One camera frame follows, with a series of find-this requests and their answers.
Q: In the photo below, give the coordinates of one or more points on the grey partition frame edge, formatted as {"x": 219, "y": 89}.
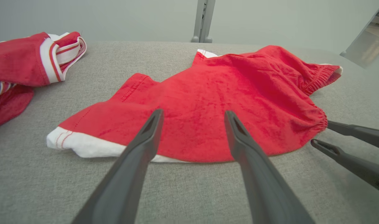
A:
{"x": 368, "y": 40}

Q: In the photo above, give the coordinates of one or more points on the red shorts with white trim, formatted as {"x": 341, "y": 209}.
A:
{"x": 208, "y": 102}

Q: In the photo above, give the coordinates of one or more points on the grey double partition post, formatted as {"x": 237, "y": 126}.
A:
{"x": 203, "y": 21}

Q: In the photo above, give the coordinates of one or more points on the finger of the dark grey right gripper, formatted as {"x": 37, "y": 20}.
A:
{"x": 360, "y": 169}
{"x": 367, "y": 135}

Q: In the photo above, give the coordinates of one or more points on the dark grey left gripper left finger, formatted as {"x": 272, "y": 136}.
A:
{"x": 127, "y": 180}

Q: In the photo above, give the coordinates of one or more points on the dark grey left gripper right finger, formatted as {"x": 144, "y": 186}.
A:
{"x": 261, "y": 193}

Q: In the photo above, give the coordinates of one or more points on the red and white jersey shirt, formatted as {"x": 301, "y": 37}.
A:
{"x": 18, "y": 65}

